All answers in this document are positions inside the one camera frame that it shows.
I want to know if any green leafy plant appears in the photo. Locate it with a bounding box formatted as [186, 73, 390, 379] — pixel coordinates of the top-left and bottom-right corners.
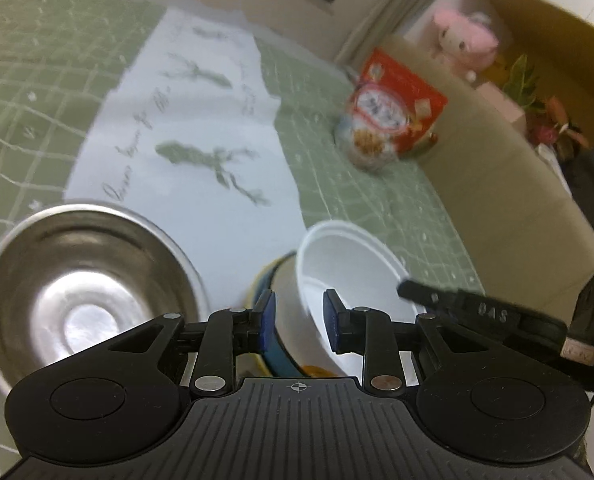
[502, 52, 548, 111]

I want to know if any cardboard box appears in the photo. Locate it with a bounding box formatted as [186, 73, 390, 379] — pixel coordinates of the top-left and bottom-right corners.
[462, 0, 594, 151]

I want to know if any stainless steel bowl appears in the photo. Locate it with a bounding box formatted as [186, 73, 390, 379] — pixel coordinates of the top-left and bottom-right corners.
[0, 202, 210, 396]

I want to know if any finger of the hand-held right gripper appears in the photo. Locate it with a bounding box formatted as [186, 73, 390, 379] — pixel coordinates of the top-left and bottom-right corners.
[397, 280, 470, 317]

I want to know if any white printed paper runner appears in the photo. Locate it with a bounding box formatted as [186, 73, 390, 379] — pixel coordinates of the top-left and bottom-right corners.
[64, 7, 318, 311]

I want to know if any white plastic bowl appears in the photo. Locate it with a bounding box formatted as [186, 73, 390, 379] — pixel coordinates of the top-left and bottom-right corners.
[294, 220, 425, 378]

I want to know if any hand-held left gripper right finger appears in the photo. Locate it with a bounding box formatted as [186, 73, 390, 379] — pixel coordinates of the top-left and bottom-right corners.
[323, 288, 482, 396]

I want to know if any beige padded headboard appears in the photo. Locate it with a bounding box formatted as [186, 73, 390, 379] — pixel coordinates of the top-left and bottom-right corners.
[377, 35, 594, 321]

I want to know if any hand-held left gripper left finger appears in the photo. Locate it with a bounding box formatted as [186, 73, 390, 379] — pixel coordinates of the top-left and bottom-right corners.
[107, 290, 278, 397]

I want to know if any beige curtain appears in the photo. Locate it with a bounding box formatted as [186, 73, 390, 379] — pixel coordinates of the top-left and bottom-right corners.
[327, 0, 472, 61]

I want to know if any blue ceramic bowl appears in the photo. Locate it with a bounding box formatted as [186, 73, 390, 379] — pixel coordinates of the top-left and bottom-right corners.
[257, 259, 310, 378]

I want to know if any red cereal bag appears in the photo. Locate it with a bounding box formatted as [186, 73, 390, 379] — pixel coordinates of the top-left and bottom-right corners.
[334, 47, 450, 176]

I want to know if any green checked bed sheet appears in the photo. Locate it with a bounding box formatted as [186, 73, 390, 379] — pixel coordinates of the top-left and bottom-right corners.
[0, 0, 482, 461]

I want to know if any red leafed plant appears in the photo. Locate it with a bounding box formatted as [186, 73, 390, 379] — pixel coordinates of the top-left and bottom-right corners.
[527, 95, 592, 161]

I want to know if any pink plush toy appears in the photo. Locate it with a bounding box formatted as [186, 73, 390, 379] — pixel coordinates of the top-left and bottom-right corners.
[429, 5, 502, 83]

